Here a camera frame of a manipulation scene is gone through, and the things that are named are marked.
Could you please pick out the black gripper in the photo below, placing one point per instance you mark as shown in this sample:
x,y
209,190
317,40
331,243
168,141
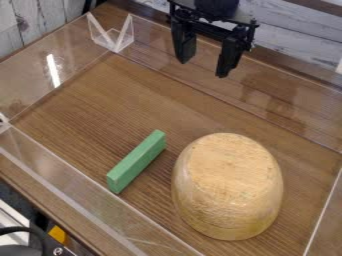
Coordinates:
x,y
219,20

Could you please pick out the green rectangular block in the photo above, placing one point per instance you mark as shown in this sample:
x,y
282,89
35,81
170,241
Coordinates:
x,y
135,162

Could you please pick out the upside-down brown wooden bowl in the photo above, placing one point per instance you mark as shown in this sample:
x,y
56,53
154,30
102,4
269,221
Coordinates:
x,y
227,186

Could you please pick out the clear acrylic corner bracket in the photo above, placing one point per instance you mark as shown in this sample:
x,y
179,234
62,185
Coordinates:
x,y
115,40

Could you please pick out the clear acrylic enclosure wall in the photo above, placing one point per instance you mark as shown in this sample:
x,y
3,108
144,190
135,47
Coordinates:
x,y
99,219

